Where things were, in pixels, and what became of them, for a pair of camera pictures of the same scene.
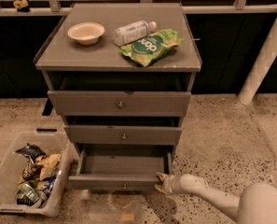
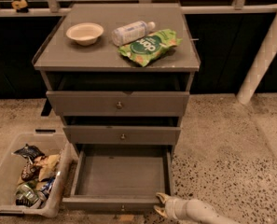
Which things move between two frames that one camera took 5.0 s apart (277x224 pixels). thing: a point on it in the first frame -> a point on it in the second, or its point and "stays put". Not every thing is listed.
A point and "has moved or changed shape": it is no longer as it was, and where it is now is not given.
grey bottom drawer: (121, 167) has moved or changed shape
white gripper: (171, 184) -> (174, 207)
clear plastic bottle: (132, 32) stays put
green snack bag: (149, 49) stays put
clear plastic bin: (30, 175) stays put
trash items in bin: (48, 164) stays put
